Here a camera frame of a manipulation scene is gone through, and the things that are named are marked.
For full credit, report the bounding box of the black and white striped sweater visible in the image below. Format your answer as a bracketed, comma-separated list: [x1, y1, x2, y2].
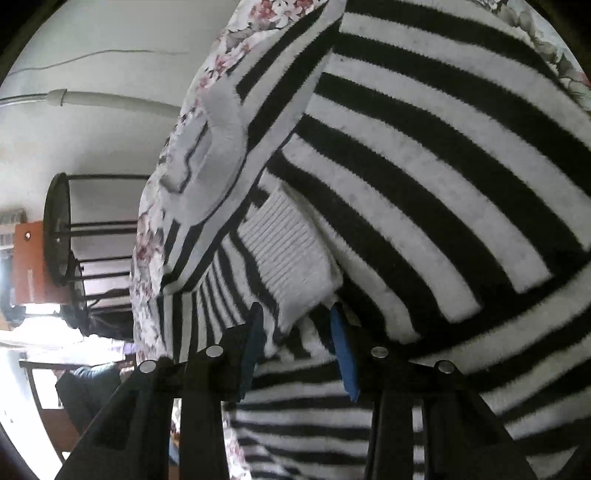
[157, 0, 591, 480]

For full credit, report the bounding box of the wooden chair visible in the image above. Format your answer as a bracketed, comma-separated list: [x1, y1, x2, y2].
[18, 360, 85, 462]

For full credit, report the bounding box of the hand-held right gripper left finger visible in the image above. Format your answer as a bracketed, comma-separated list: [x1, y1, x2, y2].
[54, 302, 265, 480]

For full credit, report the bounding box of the black round metal side table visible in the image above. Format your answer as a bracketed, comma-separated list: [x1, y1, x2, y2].
[42, 172, 153, 320]

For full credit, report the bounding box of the white ribbed radiator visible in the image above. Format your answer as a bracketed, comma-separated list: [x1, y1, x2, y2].
[0, 210, 26, 247]

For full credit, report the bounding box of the thin wall cable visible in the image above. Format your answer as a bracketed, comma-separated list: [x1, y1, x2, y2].
[9, 48, 190, 77]

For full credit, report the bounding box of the dark cloth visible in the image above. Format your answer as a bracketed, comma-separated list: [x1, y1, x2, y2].
[55, 362, 136, 435]

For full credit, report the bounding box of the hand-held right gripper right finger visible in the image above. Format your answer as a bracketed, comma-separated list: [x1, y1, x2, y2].
[329, 302, 539, 480]

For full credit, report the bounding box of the white wall pipe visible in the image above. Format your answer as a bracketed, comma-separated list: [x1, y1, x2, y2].
[0, 89, 183, 121]

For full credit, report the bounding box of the floral bedsheet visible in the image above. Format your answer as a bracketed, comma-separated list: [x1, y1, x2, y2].
[129, 0, 591, 480]

